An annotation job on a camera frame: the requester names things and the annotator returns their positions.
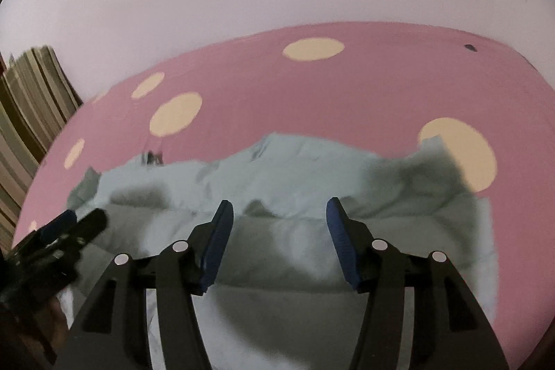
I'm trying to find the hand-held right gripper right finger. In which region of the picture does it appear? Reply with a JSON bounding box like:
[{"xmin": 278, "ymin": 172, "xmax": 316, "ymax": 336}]
[{"xmin": 325, "ymin": 197, "xmax": 511, "ymax": 370}]

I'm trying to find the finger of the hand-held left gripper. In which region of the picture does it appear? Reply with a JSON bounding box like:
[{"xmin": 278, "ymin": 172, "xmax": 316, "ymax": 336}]
[
  {"xmin": 58, "ymin": 208, "xmax": 109, "ymax": 250},
  {"xmin": 25, "ymin": 209, "xmax": 79, "ymax": 246}
]

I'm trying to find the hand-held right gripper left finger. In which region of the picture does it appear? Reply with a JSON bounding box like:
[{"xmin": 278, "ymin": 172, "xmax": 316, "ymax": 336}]
[{"xmin": 65, "ymin": 199, "xmax": 235, "ymax": 370}]

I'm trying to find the light blue puffer jacket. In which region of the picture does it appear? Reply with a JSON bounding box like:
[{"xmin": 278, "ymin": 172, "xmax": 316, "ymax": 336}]
[{"xmin": 61, "ymin": 131, "xmax": 498, "ymax": 370}]

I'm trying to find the striped headboard cushion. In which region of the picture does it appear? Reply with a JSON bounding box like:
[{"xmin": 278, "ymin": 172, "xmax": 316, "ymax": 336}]
[{"xmin": 0, "ymin": 44, "xmax": 84, "ymax": 251}]

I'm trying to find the pink dotted bed sheet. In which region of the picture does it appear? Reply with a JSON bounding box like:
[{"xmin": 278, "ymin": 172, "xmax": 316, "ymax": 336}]
[{"xmin": 12, "ymin": 20, "xmax": 555, "ymax": 358}]

